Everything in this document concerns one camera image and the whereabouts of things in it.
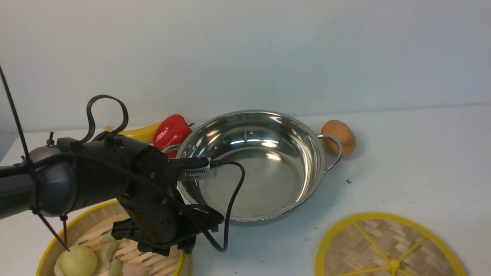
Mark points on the yellow-rimmed bamboo steamer basket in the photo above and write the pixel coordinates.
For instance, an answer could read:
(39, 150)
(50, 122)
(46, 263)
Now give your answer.
(88, 230)

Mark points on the green dumpling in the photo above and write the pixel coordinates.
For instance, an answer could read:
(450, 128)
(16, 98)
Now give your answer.
(107, 252)
(115, 268)

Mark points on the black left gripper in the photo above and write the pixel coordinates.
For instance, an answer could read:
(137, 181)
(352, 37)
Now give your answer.
(159, 219)

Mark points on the red bell pepper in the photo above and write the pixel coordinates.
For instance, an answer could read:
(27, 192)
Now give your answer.
(171, 132)

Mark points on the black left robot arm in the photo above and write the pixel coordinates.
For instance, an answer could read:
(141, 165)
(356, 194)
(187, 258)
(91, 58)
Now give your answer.
(71, 175)

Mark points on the pink dumpling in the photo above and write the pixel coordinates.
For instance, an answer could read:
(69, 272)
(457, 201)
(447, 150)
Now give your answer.
(129, 269)

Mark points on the green round bun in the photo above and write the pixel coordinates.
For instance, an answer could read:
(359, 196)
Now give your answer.
(77, 261)

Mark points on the stainless steel pot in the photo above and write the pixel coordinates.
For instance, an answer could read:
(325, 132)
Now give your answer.
(284, 160)

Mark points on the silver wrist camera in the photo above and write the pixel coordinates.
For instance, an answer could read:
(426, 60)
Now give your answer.
(195, 170)

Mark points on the yellow banana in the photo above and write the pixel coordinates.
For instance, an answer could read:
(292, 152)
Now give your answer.
(143, 134)

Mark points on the brown potato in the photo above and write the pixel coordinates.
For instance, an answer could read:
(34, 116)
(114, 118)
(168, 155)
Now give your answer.
(343, 133)

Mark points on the yellow-rimmed bamboo steamer lid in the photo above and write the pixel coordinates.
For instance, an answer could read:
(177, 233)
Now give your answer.
(382, 244)

